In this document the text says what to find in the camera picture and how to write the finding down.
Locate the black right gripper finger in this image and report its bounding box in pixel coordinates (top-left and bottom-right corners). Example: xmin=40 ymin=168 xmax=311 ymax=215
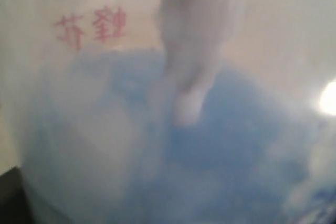
xmin=1 ymin=167 xmax=34 ymax=224

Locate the blue soap pump bottle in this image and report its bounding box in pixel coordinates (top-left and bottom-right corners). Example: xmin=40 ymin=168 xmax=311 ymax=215
xmin=1 ymin=0 xmax=335 ymax=223

